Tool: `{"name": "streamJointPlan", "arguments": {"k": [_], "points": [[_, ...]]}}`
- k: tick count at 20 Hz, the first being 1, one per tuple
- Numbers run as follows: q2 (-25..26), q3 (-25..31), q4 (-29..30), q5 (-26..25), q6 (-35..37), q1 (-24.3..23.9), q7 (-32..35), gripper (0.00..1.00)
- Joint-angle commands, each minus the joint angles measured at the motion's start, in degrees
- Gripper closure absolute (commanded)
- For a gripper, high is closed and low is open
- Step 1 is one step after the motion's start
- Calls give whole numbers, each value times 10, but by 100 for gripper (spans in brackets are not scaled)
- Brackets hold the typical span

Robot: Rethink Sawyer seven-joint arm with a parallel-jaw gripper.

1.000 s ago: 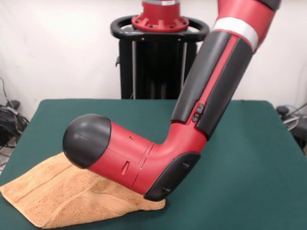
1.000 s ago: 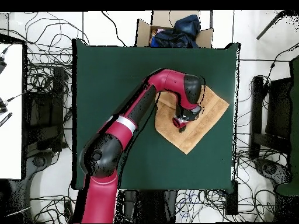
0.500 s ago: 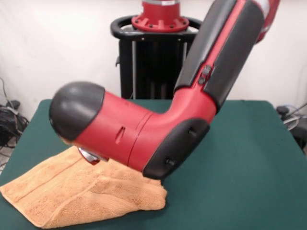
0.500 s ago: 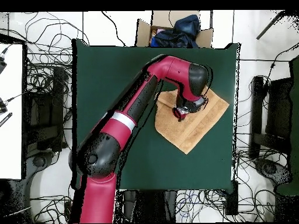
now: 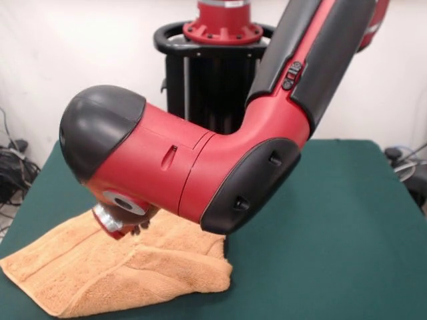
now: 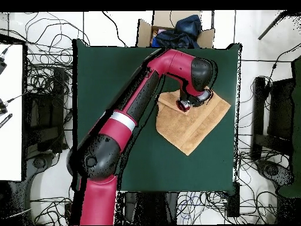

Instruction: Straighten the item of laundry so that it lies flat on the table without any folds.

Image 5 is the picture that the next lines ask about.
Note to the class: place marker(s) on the grey chair base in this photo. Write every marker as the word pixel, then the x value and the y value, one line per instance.
pixel 405 170

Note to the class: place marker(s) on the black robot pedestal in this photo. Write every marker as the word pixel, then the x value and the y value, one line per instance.
pixel 213 83

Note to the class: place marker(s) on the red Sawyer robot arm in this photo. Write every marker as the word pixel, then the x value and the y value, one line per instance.
pixel 200 166

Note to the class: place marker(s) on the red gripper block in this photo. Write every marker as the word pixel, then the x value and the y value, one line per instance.
pixel 118 235

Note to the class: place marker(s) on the dark green table cloth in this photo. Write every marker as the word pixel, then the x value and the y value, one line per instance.
pixel 317 233

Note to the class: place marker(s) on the tan terry towel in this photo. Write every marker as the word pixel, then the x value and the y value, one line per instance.
pixel 100 273

